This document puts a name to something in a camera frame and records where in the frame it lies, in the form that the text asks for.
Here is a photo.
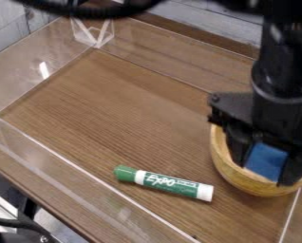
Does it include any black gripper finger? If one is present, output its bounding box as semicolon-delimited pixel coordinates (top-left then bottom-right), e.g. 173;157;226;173
225;124;253;167
278;152;302;186

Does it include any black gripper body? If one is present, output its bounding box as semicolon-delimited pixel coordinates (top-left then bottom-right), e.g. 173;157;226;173
209;92;302;154

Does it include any blue rectangular block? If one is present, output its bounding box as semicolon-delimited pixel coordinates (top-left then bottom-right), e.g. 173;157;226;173
245;142;289;182

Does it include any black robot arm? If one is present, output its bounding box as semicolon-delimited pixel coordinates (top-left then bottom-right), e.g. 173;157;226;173
209;0;302;186

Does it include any brown wooden bowl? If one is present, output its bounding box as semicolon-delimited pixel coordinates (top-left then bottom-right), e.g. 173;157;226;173
210;124;302;197

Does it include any green Expo marker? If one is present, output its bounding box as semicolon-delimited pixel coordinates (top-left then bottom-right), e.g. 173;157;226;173
114;165;214;202

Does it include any black table leg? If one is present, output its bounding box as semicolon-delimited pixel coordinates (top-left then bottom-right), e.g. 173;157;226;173
23;198;38;220

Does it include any clear acrylic tray wall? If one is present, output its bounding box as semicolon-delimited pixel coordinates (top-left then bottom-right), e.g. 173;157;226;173
0;19;295;243

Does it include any black cable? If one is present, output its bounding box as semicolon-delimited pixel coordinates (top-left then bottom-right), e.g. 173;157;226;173
0;217;54;243

